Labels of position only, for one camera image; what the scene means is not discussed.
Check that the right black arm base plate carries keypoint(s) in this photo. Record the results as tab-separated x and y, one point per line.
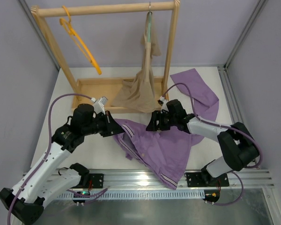
196	180

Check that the beige trousers on hanger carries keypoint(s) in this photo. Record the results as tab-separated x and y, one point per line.
139	94

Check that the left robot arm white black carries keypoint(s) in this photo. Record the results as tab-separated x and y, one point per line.
29	197

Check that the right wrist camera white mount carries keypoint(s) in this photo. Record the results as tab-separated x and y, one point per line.
162	101

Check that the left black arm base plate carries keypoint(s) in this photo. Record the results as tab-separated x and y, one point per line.
94	180

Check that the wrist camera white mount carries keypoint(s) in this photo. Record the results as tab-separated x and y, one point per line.
99	104
162	101

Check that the left aluminium frame post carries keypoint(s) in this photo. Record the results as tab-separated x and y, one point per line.
26	10

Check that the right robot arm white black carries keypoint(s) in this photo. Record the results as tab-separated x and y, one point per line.
236	143

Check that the aluminium mounting rail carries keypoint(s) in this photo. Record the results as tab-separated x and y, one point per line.
144	179

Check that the right aluminium frame post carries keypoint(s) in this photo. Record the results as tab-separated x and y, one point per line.
245	31

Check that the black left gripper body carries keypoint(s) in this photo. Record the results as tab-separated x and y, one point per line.
107	124

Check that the purple trousers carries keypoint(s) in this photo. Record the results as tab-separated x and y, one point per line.
166	153

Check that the orange plastic hanger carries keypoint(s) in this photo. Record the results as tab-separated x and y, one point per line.
72	33

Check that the wooden clothes rack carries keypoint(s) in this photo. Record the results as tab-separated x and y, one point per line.
105	86

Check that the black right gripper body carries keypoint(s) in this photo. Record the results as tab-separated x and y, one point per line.
159	120

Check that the green hanger with metal hook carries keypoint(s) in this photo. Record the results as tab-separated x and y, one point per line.
149	24

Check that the slotted grey cable duct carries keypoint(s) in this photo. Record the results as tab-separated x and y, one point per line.
135	195

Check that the aluminium frame post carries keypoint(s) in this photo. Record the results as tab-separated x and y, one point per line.
245	31
26	10

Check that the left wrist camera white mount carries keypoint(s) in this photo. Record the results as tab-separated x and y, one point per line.
99	104

